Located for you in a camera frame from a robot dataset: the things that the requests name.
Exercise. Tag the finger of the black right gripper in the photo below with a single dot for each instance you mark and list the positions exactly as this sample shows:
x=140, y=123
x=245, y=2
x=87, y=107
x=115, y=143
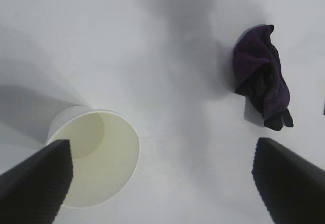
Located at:
x=324, y=107

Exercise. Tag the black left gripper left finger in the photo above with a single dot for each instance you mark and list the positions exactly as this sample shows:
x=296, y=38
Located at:
x=33, y=188

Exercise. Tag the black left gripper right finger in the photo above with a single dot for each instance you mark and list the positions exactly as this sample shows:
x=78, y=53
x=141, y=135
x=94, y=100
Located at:
x=292, y=188

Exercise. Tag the white paper cup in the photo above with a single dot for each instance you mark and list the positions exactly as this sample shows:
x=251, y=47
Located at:
x=109, y=158

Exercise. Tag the purple and black cloth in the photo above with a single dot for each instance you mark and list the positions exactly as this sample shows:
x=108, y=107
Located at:
x=254, y=56

